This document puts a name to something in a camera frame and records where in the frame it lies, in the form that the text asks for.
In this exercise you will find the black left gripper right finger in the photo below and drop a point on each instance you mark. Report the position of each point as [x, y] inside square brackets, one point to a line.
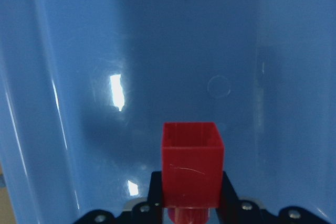
[227, 212]

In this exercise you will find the red block single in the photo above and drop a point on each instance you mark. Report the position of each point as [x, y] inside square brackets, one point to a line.
[192, 170]

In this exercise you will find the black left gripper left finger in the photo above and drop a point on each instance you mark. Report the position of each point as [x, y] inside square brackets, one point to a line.
[155, 198]

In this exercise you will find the blue plastic tray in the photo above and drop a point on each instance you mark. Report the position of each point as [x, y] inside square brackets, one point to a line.
[86, 86]

